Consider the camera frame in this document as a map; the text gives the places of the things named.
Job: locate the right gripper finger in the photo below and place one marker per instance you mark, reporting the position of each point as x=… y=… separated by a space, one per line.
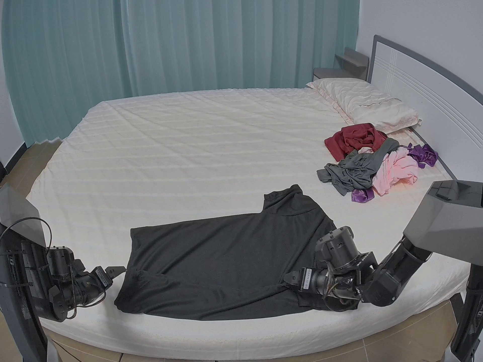
x=293 y=279

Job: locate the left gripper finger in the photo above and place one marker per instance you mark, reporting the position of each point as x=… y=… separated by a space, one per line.
x=116 y=270

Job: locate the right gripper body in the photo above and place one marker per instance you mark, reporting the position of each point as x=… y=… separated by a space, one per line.
x=317 y=281

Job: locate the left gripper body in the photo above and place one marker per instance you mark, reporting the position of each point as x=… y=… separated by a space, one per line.
x=96 y=285

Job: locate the black T-shirt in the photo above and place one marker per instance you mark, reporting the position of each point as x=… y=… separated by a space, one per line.
x=226 y=255

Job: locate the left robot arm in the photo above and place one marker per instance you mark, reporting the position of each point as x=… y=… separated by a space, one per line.
x=22 y=277

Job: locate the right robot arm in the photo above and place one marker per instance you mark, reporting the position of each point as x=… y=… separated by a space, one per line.
x=400 y=273

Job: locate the bed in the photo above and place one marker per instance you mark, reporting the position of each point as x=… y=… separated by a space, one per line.
x=188 y=145

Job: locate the grey garment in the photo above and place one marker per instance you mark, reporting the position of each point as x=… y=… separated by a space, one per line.
x=354 y=175

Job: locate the pink garment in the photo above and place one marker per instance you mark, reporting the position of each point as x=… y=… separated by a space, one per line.
x=396 y=172

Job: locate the dark red garment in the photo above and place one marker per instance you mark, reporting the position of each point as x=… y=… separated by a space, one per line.
x=354 y=138

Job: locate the purple garment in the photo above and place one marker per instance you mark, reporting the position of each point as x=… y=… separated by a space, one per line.
x=426 y=156

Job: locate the cream pillow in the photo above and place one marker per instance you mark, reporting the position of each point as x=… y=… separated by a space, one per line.
x=369 y=104

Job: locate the grey bedside table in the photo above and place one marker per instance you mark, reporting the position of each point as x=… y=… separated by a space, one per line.
x=353 y=59

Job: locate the blue-green curtain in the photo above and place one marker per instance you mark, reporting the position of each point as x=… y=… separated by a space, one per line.
x=188 y=32

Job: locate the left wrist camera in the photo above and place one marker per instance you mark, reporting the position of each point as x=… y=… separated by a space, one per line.
x=64 y=260

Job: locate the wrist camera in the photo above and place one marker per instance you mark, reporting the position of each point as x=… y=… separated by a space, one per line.
x=339 y=245
x=64 y=260

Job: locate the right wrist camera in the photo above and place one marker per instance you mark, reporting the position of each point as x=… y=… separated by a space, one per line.
x=339 y=245

